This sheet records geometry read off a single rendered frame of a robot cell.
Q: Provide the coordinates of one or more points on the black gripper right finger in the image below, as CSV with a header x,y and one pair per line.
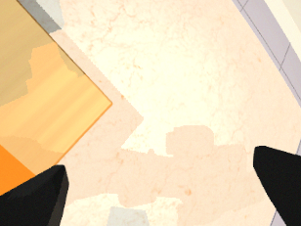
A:
x,y
280,176

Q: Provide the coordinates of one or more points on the tan cardboard box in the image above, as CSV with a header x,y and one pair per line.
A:
x,y
47,103

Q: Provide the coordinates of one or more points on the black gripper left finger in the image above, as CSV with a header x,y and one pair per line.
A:
x,y
38,202

